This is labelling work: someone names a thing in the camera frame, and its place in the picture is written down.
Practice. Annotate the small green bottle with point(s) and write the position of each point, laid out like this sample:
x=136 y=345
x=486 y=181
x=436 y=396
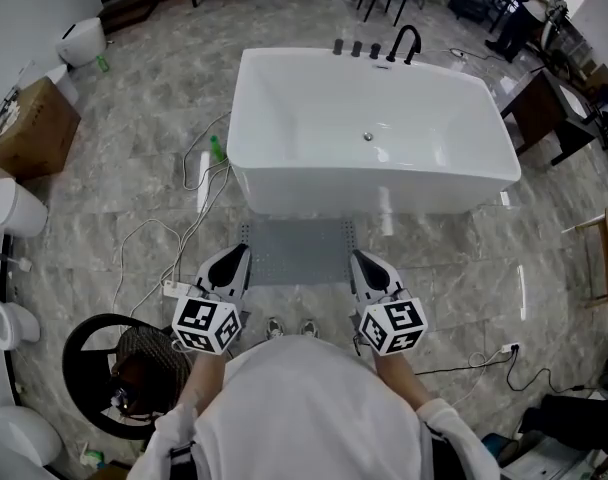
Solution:
x=102 y=63

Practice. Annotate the brown bag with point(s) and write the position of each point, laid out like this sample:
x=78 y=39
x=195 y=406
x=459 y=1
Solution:
x=149 y=363

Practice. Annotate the dark wooden vanity cabinet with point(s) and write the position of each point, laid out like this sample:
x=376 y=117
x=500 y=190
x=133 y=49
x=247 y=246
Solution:
x=534 y=108

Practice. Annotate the person's white shirt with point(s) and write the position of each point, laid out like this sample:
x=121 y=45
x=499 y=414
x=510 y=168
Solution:
x=309 y=418

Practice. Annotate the small white power strip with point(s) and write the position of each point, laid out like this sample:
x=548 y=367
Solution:
x=509 y=347

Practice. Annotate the dark wooden platform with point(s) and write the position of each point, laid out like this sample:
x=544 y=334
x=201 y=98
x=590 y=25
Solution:
x=129 y=10

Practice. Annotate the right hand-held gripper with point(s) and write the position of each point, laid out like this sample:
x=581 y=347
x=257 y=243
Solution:
x=394 y=325

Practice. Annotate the white appliance box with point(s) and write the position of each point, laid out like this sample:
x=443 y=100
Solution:
x=544 y=463

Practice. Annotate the black tap knob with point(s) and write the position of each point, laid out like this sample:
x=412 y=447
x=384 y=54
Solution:
x=356 y=49
x=339 y=46
x=374 y=51

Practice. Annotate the brown cardboard box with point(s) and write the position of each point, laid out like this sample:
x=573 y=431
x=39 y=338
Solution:
x=34 y=128

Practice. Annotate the person's right forearm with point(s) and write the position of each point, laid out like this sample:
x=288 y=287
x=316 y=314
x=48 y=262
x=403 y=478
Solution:
x=401 y=378

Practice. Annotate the person's left white sneaker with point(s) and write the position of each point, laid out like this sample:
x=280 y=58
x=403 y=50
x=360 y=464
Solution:
x=274 y=328

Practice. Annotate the grey perforated bath mat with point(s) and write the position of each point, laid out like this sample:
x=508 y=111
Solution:
x=299 y=248

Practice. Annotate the small white bin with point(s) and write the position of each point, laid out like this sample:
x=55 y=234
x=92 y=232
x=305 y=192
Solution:
x=64 y=83

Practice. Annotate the black round chair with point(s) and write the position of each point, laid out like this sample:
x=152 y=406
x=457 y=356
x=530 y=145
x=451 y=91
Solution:
x=79 y=368

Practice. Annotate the small white plug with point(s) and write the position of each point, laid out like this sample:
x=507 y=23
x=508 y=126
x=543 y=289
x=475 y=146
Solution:
x=23 y=264

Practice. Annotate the black bathtub faucet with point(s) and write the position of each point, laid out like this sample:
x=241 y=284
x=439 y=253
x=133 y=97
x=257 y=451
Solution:
x=409 y=30

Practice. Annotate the green packet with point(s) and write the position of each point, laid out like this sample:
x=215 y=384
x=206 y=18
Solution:
x=93 y=457

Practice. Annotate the person's white sneaker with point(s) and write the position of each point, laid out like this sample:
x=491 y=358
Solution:
x=274 y=328
x=309 y=328

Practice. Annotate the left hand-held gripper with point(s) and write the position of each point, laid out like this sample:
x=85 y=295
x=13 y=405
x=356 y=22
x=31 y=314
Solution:
x=206 y=323

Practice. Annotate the person's left forearm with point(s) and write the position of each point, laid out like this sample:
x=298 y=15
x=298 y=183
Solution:
x=206 y=378

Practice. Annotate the long white power strip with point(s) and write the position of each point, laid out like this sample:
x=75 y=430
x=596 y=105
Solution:
x=204 y=183

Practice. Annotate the green plastic bottle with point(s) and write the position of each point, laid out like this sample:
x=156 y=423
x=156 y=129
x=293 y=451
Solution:
x=217 y=148

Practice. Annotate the person's right white sneaker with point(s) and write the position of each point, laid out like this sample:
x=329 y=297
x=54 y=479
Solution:
x=309 y=328

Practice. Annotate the white bathtub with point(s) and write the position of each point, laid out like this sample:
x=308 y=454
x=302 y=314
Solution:
x=364 y=108

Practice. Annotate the short white power strip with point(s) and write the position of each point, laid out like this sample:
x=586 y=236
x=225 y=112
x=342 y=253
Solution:
x=176 y=289

